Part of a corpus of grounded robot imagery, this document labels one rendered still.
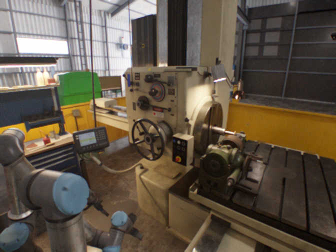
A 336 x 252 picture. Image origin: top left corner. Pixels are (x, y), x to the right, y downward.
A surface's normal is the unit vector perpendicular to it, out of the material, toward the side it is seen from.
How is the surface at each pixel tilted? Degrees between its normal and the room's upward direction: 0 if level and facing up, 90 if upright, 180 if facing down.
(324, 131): 90
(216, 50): 90
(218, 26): 90
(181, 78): 90
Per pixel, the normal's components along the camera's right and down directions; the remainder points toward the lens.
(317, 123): -0.61, 0.25
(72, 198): 0.98, -0.07
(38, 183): -0.11, -0.59
